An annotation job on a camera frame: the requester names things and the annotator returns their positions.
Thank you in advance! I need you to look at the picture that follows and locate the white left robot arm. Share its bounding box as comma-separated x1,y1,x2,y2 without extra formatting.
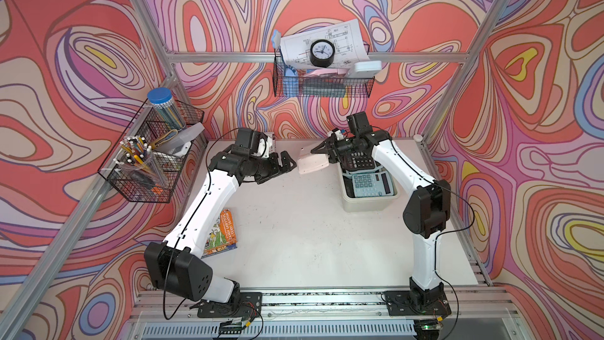
144,127,297,304

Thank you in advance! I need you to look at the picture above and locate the teal calculator with display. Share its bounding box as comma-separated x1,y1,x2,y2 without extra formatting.
351,170,394,198

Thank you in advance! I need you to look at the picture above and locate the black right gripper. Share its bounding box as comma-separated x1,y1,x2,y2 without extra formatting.
310,132,359,165

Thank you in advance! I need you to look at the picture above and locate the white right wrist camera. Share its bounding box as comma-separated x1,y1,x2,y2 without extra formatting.
330,128,347,141

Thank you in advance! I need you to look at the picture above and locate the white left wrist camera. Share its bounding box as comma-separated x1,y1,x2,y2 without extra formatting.
256,132,276,159

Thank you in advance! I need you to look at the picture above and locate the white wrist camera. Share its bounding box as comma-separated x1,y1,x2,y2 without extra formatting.
330,128,347,141
256,132,276,159

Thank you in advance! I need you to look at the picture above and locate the black wire side basket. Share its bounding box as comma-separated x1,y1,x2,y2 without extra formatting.
98,103,189,203

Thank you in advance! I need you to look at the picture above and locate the black round clock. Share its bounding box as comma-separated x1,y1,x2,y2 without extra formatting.
310,39,335,68

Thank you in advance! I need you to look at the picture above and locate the white device in basket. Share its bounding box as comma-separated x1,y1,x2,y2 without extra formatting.
349,61,382,79

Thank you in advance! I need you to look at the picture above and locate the black wire back basket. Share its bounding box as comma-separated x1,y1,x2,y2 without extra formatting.
272,43,376,99

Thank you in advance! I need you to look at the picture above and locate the cream plastic storage box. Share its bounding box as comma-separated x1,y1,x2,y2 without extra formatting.
339,163,400,213

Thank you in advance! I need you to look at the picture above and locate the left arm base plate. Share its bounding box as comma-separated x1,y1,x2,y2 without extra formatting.
197,291,263,319

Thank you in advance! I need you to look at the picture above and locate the colourful treehouse book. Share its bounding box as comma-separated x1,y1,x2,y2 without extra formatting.
202,209,238,258

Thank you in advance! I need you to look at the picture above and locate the white paper drawing sheet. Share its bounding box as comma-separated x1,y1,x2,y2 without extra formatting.
280,20,369,69

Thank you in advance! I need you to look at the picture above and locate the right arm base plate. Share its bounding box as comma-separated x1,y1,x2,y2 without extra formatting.
382,291,451,318

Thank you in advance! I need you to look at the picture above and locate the clear cup of pens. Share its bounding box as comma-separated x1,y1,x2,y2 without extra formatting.
113,136,168,189

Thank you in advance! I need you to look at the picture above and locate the blue lid pencil jar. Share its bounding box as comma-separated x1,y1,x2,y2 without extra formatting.
147,88,186,131

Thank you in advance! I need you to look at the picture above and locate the white box in side basket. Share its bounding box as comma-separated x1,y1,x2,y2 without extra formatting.
156,123,204,157

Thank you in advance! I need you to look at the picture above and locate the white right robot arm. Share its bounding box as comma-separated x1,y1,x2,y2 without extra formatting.
310,112,451,312

